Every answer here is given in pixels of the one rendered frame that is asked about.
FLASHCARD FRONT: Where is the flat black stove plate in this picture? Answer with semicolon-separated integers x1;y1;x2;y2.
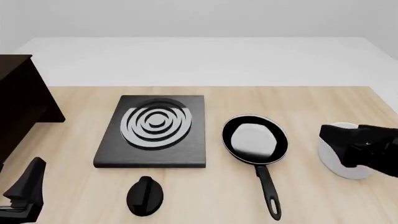
93;94;208;170

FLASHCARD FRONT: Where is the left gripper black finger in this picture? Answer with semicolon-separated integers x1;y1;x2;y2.
2;156;47;207

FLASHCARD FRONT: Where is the dark wooden cabinet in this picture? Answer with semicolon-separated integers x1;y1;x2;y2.
0;54;67;164

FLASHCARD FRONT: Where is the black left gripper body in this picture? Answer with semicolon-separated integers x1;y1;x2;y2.
0;197;43;224

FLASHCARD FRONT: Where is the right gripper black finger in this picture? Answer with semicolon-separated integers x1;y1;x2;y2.
357;124;398;141
320;124;362;151

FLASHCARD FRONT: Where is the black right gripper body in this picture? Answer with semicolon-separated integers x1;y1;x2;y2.
336;137;398;177

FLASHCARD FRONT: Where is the round black stove knob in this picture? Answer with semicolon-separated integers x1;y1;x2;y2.
126;175;165;217

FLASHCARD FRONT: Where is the black frying pan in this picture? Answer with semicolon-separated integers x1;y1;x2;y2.
221;113;290;222

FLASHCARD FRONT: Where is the white mug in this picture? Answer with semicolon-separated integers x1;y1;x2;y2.
318;121;373;181

